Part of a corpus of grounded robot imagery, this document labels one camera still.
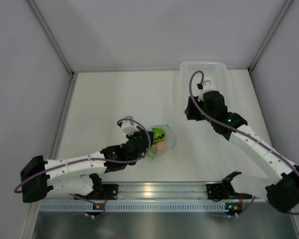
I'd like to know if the green fake melon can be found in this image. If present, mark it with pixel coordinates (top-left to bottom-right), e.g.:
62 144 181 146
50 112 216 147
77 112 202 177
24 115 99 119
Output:
152 127 165 144

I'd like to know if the pink fake egg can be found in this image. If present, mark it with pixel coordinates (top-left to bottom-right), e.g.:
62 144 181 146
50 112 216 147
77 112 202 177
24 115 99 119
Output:
155 141 167 152

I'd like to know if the clear zip top bag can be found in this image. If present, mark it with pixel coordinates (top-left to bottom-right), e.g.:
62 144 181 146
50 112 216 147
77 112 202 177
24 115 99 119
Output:
147 124 177 159

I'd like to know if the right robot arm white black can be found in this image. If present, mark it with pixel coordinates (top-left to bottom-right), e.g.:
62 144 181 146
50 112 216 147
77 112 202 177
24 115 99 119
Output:
184 91 299 216

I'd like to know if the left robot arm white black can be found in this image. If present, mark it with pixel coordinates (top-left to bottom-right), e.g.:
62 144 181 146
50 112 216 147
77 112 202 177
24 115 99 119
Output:
20 129 154 203

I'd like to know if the white plastic basket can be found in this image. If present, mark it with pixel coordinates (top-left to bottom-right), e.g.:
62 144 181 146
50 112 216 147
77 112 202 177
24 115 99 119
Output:
180 61 232 109

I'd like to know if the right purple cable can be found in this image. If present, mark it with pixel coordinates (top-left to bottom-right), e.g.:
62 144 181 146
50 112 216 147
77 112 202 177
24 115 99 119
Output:
188 71 299 215

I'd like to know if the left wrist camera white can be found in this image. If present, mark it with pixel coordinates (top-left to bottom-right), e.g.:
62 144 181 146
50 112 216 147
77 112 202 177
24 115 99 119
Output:
119 116 139 136

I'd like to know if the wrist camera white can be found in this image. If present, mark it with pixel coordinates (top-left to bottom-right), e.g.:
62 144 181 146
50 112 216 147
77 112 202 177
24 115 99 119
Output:
197 79 217 101
119 116 139 136

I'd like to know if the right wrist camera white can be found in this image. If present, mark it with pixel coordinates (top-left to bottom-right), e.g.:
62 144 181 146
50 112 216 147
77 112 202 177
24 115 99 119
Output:
197 79 217 101

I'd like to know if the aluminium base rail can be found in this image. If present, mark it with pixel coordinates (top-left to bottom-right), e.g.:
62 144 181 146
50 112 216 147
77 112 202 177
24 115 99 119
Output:
59 181 265 201

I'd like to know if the white slotted cable duct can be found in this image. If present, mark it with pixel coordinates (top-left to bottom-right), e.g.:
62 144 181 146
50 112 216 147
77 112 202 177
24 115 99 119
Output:
39 201 241 213

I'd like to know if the left aluminium frame post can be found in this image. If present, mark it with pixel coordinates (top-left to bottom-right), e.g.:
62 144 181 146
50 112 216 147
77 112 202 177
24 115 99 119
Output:
25 0 74 76

